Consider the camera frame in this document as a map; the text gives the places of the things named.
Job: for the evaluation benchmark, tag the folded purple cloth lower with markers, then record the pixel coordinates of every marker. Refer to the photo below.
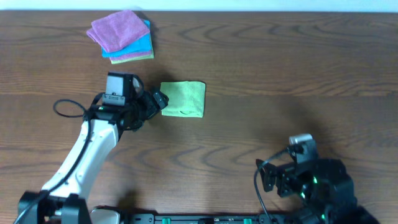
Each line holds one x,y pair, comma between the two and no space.
131,55

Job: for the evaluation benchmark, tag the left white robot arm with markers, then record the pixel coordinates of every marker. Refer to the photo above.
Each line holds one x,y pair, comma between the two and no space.
63,197

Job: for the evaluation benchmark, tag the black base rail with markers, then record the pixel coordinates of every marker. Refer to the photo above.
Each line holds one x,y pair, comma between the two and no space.
148,218

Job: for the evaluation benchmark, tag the folded green cloth at bottom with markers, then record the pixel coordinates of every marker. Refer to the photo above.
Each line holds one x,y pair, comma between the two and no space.
142,45

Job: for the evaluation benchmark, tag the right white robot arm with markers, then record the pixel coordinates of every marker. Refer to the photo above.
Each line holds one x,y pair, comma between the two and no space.
324,188

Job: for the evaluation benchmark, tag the light green microfiber cloth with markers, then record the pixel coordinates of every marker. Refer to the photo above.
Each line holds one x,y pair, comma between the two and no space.
186,99

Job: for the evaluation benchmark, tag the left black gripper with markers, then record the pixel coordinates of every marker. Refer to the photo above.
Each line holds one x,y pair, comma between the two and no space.
152,107

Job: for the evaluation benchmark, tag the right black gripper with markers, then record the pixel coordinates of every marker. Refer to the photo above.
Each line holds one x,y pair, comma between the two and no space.
282,172

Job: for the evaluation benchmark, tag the folded purple cloth on top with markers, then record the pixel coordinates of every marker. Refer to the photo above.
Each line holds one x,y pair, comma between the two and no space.
117,30

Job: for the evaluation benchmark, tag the folded purple cloth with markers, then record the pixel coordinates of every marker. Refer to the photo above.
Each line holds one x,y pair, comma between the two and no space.
117,30
131,55

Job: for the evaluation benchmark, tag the folded blue cloth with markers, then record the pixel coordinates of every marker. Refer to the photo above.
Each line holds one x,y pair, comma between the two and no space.
113,54

